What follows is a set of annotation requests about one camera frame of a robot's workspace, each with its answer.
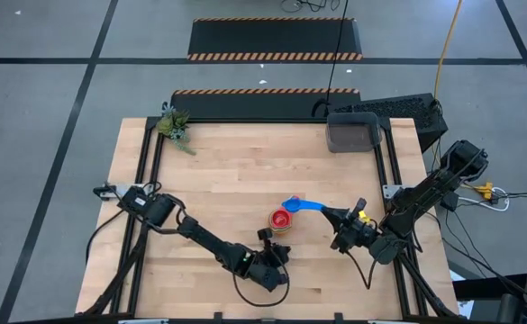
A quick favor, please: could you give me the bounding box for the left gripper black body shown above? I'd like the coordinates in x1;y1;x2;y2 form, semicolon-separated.
238;250;290;293

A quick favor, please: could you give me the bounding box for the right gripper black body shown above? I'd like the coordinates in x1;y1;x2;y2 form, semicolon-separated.
330;197;382;253

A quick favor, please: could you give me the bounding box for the red measuring cup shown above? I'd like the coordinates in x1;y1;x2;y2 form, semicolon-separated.
269;209;294;231

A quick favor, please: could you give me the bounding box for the small dark blue measuring cup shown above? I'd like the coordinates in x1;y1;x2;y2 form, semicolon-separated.
281;195;326;214

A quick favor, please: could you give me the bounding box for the grey translucent plastic basket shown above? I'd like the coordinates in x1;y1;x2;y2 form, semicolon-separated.
325;111;383;155

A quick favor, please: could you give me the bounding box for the black perforated computer case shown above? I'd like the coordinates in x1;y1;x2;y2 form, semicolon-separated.
330;92;450;154

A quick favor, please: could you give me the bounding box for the black mat with striped edges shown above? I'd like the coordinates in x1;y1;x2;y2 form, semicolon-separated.
170;87;362;121
186;17;364;62

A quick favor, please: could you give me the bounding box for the yellow power plug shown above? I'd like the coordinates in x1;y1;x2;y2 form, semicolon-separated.
475;181;495;202

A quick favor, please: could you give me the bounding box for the potted succulent plant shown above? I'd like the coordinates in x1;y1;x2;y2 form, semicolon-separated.
156;103;197;158

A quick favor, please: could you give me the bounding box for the black hanging cable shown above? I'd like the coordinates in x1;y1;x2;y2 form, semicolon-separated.
323;0;350;119

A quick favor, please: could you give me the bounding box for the yellow hanging cable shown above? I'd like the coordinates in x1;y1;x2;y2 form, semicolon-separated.
432;0;465;103

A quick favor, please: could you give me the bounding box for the black coiled cable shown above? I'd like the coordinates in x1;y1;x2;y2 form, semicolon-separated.
280;0;341;14

